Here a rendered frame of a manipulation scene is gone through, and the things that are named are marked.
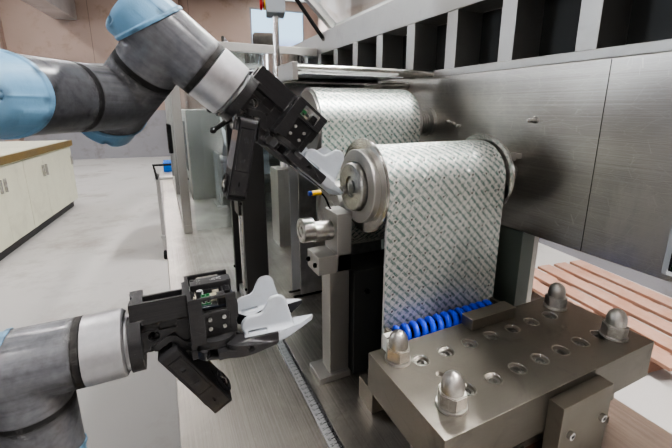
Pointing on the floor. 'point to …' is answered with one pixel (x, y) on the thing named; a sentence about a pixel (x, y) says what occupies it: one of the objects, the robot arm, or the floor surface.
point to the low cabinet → (33, 188)
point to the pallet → (637, 305)
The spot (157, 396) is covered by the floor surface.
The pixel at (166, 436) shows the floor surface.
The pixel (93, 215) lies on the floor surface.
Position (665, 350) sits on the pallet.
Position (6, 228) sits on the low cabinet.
